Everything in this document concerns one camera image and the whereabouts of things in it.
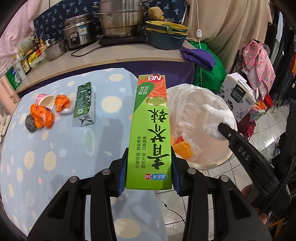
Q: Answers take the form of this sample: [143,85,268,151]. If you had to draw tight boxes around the green wasabi box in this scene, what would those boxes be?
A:
[125,74,171,190]

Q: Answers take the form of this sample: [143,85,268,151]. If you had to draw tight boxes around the red plastic bag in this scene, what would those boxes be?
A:
[175,136,184,144]

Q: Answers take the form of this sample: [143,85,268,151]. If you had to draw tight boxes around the white foam fruit net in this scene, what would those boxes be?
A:
[203,104,236,141]

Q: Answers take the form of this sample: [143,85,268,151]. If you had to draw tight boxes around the green milk carton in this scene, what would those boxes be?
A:
[74,82,95,126]

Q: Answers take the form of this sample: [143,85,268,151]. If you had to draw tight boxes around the clear plastic bag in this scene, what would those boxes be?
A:
[60,97,76,114]

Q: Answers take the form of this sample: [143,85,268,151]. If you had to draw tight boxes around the orange plastic bag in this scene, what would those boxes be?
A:
[30,104,54,129]

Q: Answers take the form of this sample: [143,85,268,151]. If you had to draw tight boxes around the pink paper cup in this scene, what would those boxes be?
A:
[35,93,55,110]

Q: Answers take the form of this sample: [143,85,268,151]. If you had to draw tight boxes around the orange foam fruit net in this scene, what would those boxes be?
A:
[171,137,194,160]

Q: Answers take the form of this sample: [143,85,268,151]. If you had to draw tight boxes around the white lined trash bin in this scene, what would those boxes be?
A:
[167,84,232,171]

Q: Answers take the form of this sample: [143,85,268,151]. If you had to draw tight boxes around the light blue dotted tablecloth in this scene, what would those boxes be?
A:
[1,68,168,240]

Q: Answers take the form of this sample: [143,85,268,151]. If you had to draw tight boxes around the white milk carton box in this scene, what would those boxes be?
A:
[219,72,256,123]

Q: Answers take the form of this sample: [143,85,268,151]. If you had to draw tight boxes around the steel wool scrubber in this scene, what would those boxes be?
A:
[25,114,38,133]

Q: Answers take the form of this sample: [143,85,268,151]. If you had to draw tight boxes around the green bag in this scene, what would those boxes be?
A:
[187,40,227,93]

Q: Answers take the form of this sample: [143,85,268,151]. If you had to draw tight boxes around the purple counter skirt cloth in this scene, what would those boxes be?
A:
[18,61,195,97]

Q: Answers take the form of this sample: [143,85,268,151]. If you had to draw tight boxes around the pink floral garment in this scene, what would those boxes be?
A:
[242,40,275,100]

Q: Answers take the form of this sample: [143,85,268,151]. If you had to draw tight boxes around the pink electric kettle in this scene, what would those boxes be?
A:
[0,75,20,114]

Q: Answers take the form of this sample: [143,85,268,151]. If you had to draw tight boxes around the green tin can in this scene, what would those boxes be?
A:
[5,65,21,90]

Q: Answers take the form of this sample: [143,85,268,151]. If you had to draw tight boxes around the clear glass food container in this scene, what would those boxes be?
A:
[29,54,47,70]

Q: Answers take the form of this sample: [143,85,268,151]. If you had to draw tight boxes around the small steel lidded pot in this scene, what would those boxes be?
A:
[44,39,67,61]

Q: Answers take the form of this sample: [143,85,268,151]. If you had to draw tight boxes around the black induction cooktop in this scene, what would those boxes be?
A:
[98,35,147,46]

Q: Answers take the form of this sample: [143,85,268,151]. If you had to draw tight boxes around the dark soy sauce bottle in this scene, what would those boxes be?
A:
[21,57,31,75]

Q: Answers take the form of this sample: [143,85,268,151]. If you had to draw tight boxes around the white bottle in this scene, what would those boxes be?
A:
[13,55,26,81]

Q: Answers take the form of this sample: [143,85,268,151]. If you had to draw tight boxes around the stacked teal yellow basins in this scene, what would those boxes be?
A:
[145,21,189,50]

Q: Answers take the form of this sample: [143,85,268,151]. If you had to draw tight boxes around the steel rice cooker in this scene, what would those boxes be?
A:
[63,13,98,50]

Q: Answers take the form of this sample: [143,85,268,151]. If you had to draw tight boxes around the beige curtain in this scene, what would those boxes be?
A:
[184,0,272,73]

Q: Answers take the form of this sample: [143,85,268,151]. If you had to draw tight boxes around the white seasoning box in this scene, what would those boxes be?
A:
[16,37,33,55]

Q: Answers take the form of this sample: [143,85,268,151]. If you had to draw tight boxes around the large steel steamer pot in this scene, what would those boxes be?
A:
[94,0,145,38]

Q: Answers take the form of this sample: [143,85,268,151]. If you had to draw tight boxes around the navy patterned backsplash cloth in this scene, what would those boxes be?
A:
[34,0,187,41]

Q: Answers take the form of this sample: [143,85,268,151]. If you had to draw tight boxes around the brown loofah sponge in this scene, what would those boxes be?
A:
[147,6,164,19]

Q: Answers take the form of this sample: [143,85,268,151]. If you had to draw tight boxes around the pink curtain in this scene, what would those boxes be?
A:
[1,0,41,74]

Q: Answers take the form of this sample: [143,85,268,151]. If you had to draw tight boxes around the black power cable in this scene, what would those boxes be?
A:
[70,41,105,58]

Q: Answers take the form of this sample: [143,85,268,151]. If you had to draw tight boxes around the white cord with switch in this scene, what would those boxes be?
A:
[195,0,204,86]

